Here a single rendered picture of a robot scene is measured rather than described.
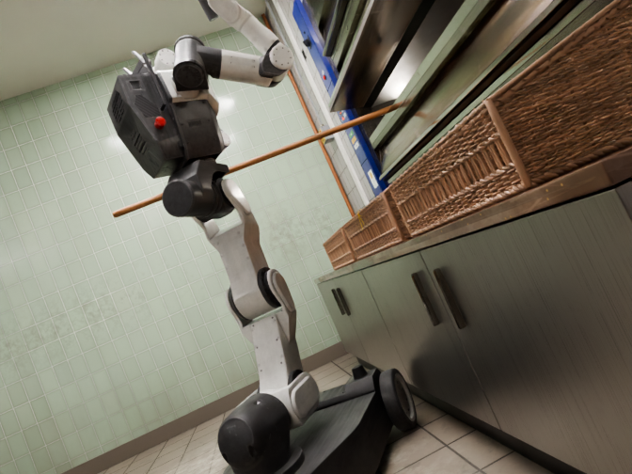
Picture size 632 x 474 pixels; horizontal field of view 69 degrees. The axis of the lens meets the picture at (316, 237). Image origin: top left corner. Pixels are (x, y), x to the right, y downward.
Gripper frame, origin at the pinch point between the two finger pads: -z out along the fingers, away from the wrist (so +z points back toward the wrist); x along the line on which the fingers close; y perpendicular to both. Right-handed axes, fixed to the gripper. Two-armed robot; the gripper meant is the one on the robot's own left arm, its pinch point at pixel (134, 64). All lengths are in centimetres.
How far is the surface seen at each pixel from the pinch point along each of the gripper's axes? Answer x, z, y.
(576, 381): 47, 163, 99
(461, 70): 79, 108, -1
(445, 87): 72, 106, -13
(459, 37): 85, 101, 5
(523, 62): 88, 122, 25
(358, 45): 63, 66, -27
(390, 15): 79, 72, -15
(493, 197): 59, 136, 88
